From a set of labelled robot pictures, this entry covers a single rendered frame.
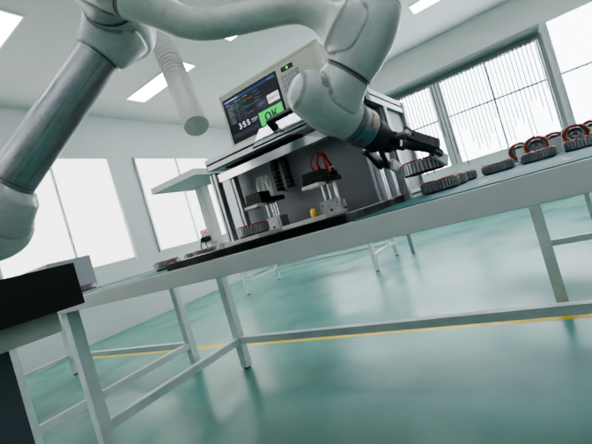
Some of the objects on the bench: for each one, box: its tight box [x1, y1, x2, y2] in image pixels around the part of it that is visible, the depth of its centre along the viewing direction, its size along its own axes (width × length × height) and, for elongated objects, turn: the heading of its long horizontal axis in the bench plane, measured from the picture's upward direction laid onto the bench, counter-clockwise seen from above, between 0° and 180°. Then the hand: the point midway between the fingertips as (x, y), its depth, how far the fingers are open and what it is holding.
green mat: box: [83, 269, 167, 295], centre depth 171 cm, size 94×61×1 cm, turn 59°
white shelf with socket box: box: [151, 168, 226, 249], centre depth 214 cm, size 35×37×46 cm
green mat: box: [352, 145, 592, 222], centre depth 101 cm, size 94×61×1 cm, turn 59°
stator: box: [236, 220, 270, 239], centre depth 123 cm, size 11×11×4 cm
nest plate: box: [282, 208, 348, 231], centre depth 110 cm, size 15×15×1 cm
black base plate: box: [166, 196, 404, 271], centre depth 118 cm, size 47×64×2 cm
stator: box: [420, 174, 461, 196], centre depth 111 cm, size 11×11×4 cm
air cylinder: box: [320, 196, 349, 214], centre depth 122 cm, size 5×8×6 cm
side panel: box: [381, 106, 426, 202], centre depth 133 cm, size 28×3×32 cm, turn 59°
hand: (422, 164), depth 95 cm, fingers closed on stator, 11 cm apart
